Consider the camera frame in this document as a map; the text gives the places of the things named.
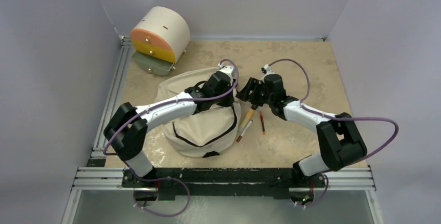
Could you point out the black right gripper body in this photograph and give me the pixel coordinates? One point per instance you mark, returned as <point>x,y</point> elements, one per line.
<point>259,95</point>

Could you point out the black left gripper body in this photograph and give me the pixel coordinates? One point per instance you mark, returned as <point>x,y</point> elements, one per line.
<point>224,101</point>

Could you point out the beige canvas backpack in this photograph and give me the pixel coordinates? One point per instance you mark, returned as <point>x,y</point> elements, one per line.
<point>207,133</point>

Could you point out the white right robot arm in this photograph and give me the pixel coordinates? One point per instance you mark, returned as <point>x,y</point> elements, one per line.
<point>340,142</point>

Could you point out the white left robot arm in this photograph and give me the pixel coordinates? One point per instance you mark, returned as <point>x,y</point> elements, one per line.
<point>128,127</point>

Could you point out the yellow orange highlighter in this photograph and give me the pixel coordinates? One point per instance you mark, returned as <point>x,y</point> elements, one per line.
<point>246,119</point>

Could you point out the thin red pen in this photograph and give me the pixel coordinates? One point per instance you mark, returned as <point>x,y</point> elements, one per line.
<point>262,122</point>

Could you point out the white brown marker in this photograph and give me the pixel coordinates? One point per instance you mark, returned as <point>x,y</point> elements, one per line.
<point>244,130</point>

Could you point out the round drawer cabinet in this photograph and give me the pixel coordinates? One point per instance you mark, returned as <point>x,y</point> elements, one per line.
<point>159,40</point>

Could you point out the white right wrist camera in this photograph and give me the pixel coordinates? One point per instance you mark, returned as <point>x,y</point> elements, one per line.
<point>266,70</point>

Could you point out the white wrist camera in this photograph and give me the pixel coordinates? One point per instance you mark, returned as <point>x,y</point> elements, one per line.
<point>266,70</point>
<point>229,70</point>

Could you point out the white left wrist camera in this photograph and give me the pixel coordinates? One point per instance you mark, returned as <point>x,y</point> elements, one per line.
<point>229,70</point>

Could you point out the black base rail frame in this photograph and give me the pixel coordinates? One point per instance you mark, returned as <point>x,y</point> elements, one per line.
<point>277,183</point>

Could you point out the aluminium side rail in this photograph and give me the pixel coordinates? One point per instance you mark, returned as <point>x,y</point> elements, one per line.
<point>114,95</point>

